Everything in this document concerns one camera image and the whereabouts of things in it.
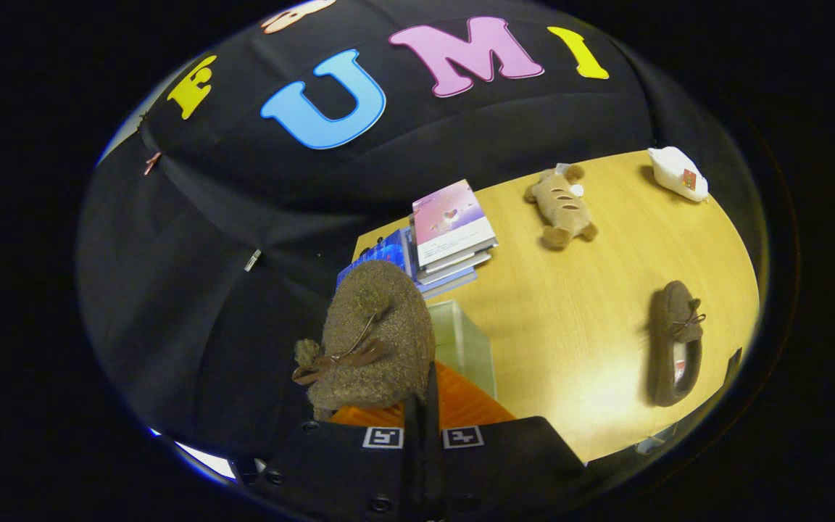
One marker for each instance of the brown fuzzy slipper shoe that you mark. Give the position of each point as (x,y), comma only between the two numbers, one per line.
(671,304)
(374,312)

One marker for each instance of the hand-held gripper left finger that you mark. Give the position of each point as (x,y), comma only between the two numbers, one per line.
(412,464)

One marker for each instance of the white plush toy red tag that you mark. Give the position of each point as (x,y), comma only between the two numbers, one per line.
(675,172)

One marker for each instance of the black table edge clamp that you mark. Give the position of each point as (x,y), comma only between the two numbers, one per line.
(733,366)

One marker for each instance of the white book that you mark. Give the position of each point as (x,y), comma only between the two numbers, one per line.
(454,267)

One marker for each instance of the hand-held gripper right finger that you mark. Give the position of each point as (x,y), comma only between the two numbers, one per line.
(432,449)

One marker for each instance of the tan bread plush toy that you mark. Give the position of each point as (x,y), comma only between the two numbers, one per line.
(561,206)

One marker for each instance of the white cloth clip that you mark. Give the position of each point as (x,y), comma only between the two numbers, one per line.
(252,259)

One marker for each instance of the green fabric storage box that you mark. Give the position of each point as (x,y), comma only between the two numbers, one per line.
(461,341)

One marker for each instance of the black backdrop cloth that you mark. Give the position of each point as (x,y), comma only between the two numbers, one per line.
(207,254)

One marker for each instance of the pale blue book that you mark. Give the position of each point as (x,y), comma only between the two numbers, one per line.
(446,284)

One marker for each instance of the pink book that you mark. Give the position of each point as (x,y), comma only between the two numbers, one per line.
(450,217)

